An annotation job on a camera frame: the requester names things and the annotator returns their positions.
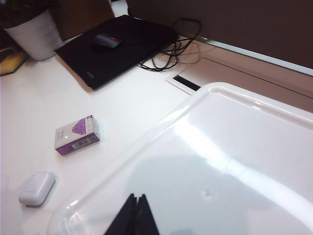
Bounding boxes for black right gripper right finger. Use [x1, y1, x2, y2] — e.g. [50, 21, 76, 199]
[137, 193, 160, 235]

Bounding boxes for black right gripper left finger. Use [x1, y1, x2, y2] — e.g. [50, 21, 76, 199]
[104, 193, 138, 235]

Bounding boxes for white earbuds case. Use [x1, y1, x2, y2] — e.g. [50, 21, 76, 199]
[18, 171, 57, 208]

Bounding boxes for purple white tissue pack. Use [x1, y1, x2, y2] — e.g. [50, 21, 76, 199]
[54, 114, 102, 156]

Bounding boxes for black laptop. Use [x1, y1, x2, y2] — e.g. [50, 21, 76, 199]
[54, 14, 179, 91]

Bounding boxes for black computer mouse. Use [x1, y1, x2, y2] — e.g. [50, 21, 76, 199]
[90, 33, 122, 51]

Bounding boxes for yellow object with black rim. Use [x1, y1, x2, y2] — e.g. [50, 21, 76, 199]
[0, 47, 27, 76]

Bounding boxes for white plant pot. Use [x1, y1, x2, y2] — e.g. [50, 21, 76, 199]
[0, 0, 64, 62]

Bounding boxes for dark desk partition panel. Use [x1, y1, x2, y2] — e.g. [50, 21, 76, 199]
[126, 0, 313, 76]

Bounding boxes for white three-drawer cabinet frame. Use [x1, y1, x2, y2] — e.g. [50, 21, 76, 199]
[47, 82, 313, 235]

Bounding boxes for white desk cable grommet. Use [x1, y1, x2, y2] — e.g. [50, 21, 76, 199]
[165, 74, 202, 95]

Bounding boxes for thin black cable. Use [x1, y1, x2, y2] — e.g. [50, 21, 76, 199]
[138, 17, 216, 72]

